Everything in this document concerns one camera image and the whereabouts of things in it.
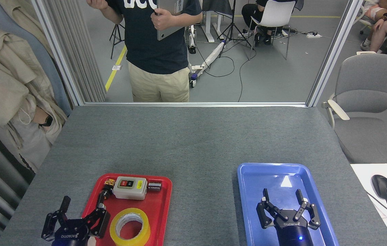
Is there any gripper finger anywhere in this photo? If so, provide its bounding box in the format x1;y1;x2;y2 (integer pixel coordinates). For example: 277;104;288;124
291;189;321;229
82;191;111;238
41;196;72;242
256;188;288;229

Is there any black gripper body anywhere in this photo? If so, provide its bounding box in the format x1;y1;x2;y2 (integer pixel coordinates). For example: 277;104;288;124
275;219;309;246
51;222;90;246

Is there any yellow tape roll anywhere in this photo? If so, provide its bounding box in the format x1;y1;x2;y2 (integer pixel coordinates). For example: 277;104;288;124
110;208;151;246

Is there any silver laptop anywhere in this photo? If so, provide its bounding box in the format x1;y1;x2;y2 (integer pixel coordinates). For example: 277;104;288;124
157;0;184;41

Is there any standing person's left hand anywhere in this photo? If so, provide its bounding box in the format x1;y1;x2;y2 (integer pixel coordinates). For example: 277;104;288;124
150;9;174;31

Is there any standing person's right hand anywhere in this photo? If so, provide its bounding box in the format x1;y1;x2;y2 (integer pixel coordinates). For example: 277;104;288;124
86;0;109;10

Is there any blue plastic tray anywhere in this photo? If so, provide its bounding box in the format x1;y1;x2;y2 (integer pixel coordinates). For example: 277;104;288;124
237;163;340;246

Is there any red plastic tray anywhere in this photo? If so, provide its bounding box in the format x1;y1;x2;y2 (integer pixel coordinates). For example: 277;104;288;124
82;173;173;246

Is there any white desk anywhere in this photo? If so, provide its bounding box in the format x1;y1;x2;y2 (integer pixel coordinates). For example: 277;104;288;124
350;163;387;246

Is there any black computer mouse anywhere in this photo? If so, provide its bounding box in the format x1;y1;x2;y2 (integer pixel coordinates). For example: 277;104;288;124
371;175;387;200

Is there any grey office chair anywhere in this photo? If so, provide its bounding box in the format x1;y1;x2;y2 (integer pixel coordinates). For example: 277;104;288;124
321;53;387;164

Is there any white stand on wheels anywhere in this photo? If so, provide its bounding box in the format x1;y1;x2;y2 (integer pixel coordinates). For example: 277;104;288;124
187;25;226;88

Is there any blue grey cloth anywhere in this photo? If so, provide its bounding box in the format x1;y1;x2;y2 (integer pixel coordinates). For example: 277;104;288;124
0;0;73;117

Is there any standing person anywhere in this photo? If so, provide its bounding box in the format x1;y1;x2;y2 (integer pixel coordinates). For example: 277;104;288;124
86;0;203;102

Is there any tall black tripod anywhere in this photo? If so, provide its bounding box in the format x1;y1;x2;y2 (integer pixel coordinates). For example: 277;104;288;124
217;0;254;58

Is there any white plastic chair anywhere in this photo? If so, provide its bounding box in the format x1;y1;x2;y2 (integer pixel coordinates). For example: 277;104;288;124
249;0;297;60

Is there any beige switch box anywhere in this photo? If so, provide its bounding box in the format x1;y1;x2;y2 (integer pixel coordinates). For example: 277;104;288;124
113;176;148;200

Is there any silver frame rail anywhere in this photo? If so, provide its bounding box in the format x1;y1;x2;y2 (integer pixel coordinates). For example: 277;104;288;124
84;101;308;108

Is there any black floor cable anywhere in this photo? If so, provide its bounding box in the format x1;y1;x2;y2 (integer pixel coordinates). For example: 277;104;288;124
193;38;259;102

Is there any silver frame post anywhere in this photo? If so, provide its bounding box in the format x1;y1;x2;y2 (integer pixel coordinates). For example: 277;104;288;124
31;0;85;106
306;0;364;107

